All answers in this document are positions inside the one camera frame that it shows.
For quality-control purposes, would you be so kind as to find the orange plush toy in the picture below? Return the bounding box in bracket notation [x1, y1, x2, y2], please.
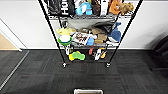
[108, 0, 123, 15]

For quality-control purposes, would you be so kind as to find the blue cloth hat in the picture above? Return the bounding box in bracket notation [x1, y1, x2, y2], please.
[107, 22, 123, 44]

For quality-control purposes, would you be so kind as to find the yellow green bowl stack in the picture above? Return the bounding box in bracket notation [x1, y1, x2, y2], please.
[56, 27, 73, 47]

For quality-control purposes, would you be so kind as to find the pale spotted basket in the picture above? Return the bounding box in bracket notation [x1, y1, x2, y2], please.
[73, 88, 104, 94]

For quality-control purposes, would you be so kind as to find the black box white stripe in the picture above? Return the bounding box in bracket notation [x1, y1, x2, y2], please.
[91, 0, 109, 16]

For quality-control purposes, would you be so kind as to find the white door frame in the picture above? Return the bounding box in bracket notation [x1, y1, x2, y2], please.
[0, 18, 29, 53]

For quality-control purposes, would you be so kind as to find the dark grey bag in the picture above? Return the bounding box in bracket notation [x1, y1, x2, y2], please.
[91, 21, 116, 34]

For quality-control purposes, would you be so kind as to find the brown plush toy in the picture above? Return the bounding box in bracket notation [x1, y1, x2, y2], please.
[119, 2, 135, 16]

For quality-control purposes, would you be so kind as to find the printed white packet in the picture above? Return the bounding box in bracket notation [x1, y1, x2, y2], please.
[71, 32, 89, 46]

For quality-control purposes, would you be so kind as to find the black wire shelf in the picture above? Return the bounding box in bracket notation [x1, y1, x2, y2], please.
[37, 0, 144, 69]

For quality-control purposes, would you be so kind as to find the white dark bottle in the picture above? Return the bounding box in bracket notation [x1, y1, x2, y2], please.
[64, 44, 73, 56]

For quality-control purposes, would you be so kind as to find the small red bottle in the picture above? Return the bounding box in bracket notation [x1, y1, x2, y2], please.
[88, 48, 94, 56]

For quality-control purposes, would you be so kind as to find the small blue box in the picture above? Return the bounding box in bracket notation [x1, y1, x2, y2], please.
[86, 37, 95, 47]

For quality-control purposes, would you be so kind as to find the orange bottle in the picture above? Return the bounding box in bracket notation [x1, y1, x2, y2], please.
[99, 50, 108, 60]

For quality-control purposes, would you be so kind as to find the green yellow foam toy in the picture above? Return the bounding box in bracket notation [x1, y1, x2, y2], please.
[68, 50, 87, 62]

